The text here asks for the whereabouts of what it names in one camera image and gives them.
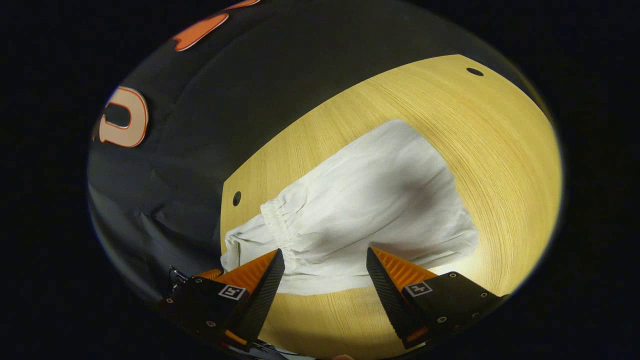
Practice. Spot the white jeans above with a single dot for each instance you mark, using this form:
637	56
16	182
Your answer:
370	200

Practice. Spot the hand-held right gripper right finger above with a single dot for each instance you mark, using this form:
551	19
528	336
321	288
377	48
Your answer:
387	295

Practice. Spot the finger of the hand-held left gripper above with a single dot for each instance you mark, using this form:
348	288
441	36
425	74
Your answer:
210	273

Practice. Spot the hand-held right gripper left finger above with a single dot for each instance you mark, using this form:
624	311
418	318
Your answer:
262	295

